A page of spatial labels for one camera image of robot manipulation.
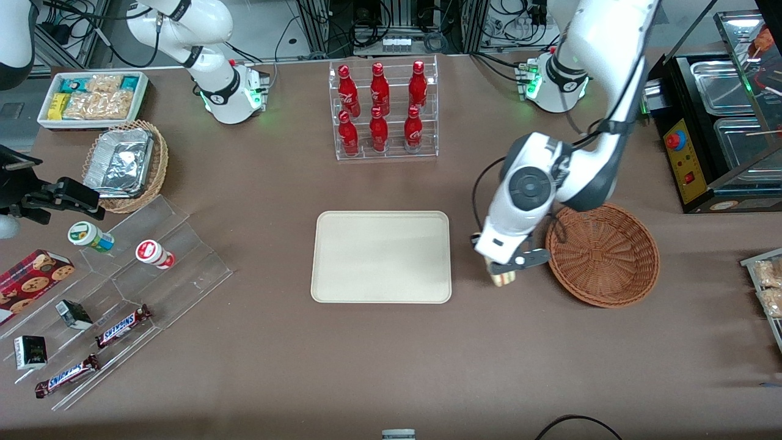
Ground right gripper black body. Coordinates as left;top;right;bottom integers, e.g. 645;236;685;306
0;145;43;211

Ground layered sandwich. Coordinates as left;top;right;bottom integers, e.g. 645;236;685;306
484;259;517;287

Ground brown round wicker basket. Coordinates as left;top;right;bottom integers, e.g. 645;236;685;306
546;202;660;308

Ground light wicker basket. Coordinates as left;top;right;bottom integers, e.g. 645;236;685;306
82;120;169;214

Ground beige rectangular serving tray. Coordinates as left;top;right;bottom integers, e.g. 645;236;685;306
311;211;452;304

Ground metal snack tray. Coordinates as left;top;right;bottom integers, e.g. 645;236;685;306
740;247;782;355

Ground green lid yogurt cup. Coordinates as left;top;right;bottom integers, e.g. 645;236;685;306
68;221;115;253

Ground aluminium foil container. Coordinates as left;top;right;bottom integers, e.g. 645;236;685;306
84;128;153;197

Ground red tartan cookie box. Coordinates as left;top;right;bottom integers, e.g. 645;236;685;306
0;249;75;326

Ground white plastic snack bin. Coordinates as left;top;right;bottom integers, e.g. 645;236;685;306
38;71;149;130

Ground clear cracker bag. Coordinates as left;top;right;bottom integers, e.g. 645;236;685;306
63;92;101;120
98;89;135;120
86;75;124;94

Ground red lid yogurt cup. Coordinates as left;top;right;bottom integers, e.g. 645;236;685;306
136;240;176;270

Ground small dark green box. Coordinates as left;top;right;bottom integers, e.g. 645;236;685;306
14;335;48;371
56;299;93;331

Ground clear acrylic stepped display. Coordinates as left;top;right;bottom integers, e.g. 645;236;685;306
0;194;234;411

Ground red cola bottle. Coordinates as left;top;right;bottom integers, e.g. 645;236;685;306
370;62;390;114
408;60;428;111
338;110;360;156
404;105;424;152
369;107;389;153
338;65;360;114

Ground Snickers chocolate bar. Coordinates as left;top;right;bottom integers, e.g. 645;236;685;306
35;354;101;399
95;304;152;350

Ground clear acrylic bottle rack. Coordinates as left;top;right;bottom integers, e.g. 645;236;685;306
329;55;439;161

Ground white power strip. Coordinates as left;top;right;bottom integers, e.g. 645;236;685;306
382;35;422;53
510;15;547;34

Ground black hot food display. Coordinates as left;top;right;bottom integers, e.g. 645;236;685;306
635;9;782;215

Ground clear fried snack bag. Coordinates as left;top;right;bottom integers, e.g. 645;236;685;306
753;259;782;288
758;287;782;318

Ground stainless steel food pan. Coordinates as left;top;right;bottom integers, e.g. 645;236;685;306
690;60;755;117
714;116;782;172

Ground fried food skewer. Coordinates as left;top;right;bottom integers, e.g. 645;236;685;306
750;24;777;61

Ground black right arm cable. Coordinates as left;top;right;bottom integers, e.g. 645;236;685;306
37;0;161;69

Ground black floor cable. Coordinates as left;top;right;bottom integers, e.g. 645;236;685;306
535;414;624;440

